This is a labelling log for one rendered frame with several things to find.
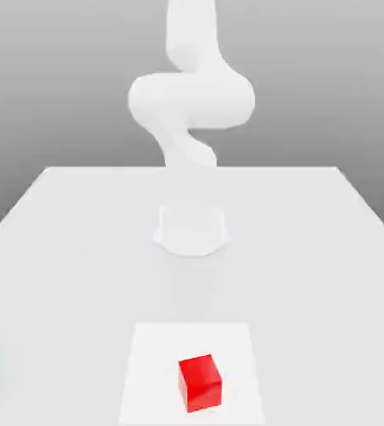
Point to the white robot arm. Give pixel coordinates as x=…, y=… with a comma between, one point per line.
x=191, y=100

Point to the small red cube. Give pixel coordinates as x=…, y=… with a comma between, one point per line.
x=201, y=382

